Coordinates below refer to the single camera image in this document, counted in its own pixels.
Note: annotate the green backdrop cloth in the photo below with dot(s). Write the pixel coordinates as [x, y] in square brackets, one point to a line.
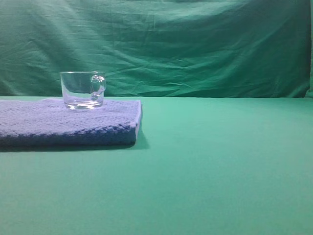
[182, 48]

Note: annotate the transparent glass cup with handle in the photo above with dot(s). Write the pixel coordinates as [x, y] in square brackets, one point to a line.
[83, 89]

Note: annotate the folded blue towel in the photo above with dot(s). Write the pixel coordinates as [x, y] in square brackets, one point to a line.
[48, 122]

